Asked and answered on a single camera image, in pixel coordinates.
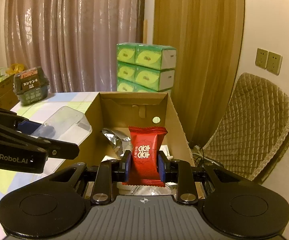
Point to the frosted clear plastic container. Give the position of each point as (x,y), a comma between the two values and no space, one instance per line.
(67,122)

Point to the wooden stick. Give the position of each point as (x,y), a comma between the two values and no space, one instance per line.
(145,30)

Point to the yellow plastic bag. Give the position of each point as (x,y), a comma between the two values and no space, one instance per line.
(17,68)

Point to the red candy packet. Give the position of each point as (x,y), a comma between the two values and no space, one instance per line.
(147,152)

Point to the silver foil pouch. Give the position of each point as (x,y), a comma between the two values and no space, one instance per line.
(115,140)

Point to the beige curtain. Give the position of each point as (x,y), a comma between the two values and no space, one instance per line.
(72,30)

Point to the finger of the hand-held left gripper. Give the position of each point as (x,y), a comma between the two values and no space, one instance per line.
(64,150)
(24,126)

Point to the stack of green tissue packs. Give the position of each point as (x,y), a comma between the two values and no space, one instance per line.
(147,67)

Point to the wall socket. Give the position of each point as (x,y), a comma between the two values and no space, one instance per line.
(274,63)
(262,58)

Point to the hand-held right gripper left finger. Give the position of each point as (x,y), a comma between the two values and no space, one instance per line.
(128,166)

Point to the loose green tissue packet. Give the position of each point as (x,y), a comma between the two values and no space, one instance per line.
(0,76)

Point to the cardboard carton with flaps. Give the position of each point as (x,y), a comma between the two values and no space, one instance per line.
(4,92)

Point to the chair with quilted cover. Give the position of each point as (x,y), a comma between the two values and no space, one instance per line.
(254,120)

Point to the large cardboard box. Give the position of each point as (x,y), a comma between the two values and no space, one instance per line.
(89,130)

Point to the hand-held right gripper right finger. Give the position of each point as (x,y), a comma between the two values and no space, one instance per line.
(160,166)

